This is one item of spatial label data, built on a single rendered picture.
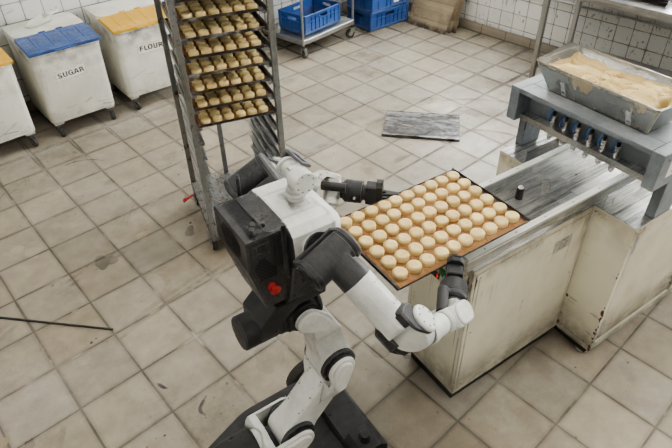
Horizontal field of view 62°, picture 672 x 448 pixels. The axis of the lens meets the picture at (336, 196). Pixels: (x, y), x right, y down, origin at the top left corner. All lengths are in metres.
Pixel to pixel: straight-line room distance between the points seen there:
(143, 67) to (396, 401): 3.47
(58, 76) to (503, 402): 3.79
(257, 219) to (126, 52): 3.58
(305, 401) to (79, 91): 3.38
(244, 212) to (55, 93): 3.45
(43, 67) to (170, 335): 2.46
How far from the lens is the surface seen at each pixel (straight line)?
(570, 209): 2.44
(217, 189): 3.73
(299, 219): 1.51
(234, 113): 3.06
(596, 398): 2.97
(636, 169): 2.47
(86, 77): 4.89
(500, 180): 2.50
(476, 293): 2.23
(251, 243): 1.46
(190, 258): 3.48
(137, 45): 4.99
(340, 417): 2.47
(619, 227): 2.55
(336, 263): 1.42
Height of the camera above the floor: 2.29
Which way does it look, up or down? 37 degrees down
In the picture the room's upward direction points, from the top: 1 degrees counter-clockwise
